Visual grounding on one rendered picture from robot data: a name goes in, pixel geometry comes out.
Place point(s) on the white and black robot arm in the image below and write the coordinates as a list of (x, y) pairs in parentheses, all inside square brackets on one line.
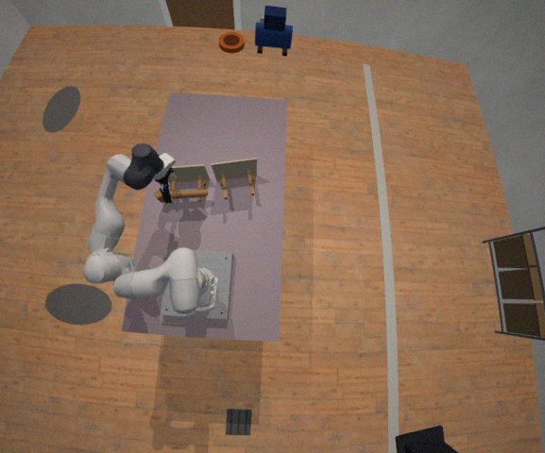
[(109, 225)]

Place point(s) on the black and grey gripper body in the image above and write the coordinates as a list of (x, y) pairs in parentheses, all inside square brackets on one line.
[(163, 180)]

